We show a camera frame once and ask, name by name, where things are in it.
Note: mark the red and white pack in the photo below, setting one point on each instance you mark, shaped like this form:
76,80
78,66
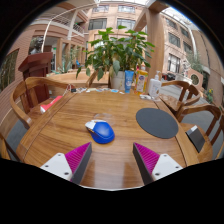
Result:
50,105

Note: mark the large green potted plant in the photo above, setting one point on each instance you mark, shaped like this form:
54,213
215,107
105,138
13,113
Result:
115,50

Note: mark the round dark grey mouse pad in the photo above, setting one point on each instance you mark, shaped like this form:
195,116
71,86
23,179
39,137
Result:
156,122

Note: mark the dark red wooden lectern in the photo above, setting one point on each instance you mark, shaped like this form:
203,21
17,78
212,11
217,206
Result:
35,68

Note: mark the white pump dispenser bottle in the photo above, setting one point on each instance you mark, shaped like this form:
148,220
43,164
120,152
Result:
154,87

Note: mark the yellow dish soap bottle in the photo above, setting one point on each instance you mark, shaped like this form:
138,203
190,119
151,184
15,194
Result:
141,81

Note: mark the blue squeeze tube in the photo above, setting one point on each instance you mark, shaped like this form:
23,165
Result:
129,80

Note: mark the dark bust statue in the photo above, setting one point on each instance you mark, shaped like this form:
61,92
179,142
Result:
37,45

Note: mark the black car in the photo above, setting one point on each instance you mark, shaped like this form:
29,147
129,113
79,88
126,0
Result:
169,76

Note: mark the black flat box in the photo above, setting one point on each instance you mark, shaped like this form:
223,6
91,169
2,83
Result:
195,138

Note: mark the bunch of keys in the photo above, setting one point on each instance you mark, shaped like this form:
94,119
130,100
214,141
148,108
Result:
70,89

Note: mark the yellow flowering plant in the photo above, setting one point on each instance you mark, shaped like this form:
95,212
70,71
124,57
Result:
209,96

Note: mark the long wooden planter box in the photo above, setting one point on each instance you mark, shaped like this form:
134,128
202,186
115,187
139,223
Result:
66,78

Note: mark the clear plastic case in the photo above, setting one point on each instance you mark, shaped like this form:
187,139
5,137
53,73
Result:
146,97

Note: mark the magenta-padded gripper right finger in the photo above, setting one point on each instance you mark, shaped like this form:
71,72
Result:
165,165

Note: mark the blue and white computer mouse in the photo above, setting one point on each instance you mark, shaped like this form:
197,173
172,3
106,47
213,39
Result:
102,133

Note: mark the white stone statue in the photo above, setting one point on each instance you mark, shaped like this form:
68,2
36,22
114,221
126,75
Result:
186,68

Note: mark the brick planter with round emblem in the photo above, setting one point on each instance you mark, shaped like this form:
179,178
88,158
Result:
196,78

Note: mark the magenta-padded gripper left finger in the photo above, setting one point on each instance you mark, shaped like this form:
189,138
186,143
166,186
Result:
56,165

